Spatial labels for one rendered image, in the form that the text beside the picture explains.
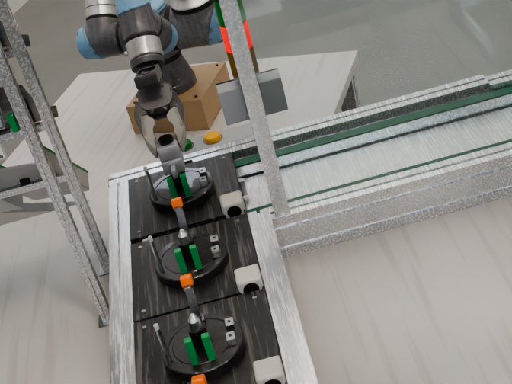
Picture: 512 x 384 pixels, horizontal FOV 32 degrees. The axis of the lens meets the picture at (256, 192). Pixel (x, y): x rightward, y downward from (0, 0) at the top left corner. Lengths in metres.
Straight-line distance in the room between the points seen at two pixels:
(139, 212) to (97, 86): 0.96
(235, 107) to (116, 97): 1.05
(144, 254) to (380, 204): 0.48
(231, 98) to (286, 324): 0.43
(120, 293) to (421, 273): 0.57
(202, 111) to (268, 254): 0.73
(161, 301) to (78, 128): 1.04
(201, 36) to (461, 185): 0.81
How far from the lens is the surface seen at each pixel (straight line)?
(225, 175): 1.94
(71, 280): 1.99
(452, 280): 1.72
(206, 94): 2.37
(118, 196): 2.03
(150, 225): 1.86
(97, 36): 2.09
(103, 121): 2.59
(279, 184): 1.75
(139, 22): 1.94
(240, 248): 1.72
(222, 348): 1.49
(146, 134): 1.87
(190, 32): 2.31
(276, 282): 1.64
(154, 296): 1.67
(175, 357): 1.50
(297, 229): 1.81
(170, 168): 1.86
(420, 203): 1.85
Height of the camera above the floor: 1.97
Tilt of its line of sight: 33 degrees down
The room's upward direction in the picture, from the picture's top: 15 degrees counter-clockwise
